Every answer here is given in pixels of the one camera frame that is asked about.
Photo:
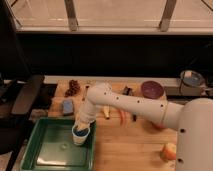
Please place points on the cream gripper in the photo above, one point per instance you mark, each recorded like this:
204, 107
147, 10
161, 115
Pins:
81, 125

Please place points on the blue plastic cup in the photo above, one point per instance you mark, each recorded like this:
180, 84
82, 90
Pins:
80, 132

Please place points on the white plastic cup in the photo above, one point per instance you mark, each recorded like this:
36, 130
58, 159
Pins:
79, 140

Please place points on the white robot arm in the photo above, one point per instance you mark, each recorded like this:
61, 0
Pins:
192, 121

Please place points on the green plastic tray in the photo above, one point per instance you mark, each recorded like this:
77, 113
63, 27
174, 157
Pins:
51, 148

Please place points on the blue sponge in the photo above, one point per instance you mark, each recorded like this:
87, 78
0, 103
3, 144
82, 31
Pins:
67, 107

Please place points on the yellow banana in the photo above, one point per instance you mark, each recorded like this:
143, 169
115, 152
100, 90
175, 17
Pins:
106, 111

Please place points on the brown grape bunch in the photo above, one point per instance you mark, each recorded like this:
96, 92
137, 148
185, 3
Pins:
74, 88

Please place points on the orange carrot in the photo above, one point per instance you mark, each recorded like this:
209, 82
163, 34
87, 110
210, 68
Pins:
122, 117

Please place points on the black chair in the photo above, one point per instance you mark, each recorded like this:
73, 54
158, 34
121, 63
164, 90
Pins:
16, 102

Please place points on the purple plate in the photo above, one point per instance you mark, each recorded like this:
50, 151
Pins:
152, 89

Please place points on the red bowl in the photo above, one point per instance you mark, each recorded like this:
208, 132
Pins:
158, 126

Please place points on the red apple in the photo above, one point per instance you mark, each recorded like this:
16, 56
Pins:
168, 152

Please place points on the grey round dish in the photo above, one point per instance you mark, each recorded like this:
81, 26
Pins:
191, 78

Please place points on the black handled knife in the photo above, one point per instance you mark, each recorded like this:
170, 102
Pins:
134, 118

